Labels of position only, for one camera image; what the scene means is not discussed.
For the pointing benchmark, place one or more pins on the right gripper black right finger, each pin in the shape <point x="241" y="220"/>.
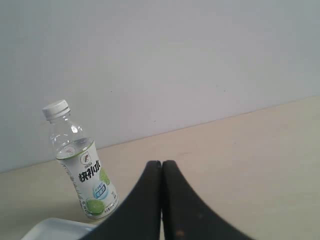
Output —
<point x="185" y="215"/>

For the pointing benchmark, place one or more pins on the white bottle cap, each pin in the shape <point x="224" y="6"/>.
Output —
<point x="55" y="110"/>

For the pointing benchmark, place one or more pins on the white plastic tray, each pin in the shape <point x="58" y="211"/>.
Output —
<point x="58" y="229"/>

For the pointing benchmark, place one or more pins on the clear plastic water bottle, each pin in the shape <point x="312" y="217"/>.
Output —
<point x="77" y="154"/>

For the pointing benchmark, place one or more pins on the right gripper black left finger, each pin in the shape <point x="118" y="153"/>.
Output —
<point x="139" y="216"/>

